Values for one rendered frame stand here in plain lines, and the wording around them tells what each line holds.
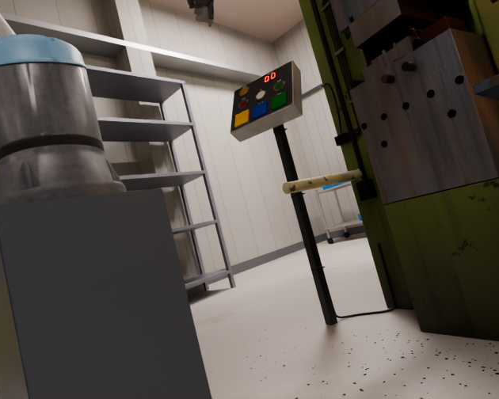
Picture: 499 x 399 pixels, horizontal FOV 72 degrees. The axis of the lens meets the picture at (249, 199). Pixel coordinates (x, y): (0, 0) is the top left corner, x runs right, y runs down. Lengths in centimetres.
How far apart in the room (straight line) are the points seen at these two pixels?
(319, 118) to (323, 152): 58
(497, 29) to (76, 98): 121
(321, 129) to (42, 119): 569
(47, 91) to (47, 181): 14
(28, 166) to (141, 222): 17
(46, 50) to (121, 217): 27
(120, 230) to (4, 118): 22
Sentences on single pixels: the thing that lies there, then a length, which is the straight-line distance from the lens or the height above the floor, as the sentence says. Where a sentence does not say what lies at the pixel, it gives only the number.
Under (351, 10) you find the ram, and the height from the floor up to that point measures 121.
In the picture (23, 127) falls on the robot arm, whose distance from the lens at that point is 57.
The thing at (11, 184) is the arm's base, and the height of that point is 64.
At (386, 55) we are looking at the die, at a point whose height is 97.
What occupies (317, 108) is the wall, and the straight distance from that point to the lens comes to 618.
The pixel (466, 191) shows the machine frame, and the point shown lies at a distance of 120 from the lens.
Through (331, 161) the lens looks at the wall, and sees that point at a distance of 599.
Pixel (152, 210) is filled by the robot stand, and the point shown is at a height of 57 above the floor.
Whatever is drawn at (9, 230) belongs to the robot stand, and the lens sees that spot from 47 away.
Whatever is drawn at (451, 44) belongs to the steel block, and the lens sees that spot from 122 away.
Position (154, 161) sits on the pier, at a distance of 381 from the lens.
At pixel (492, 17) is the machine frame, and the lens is 141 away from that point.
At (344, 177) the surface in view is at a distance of 151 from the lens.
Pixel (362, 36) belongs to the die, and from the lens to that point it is 148.
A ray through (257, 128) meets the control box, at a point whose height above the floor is 94.
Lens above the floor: 50
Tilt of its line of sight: 5 degrees up
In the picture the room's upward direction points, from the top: 15 degrees counter-clockwise
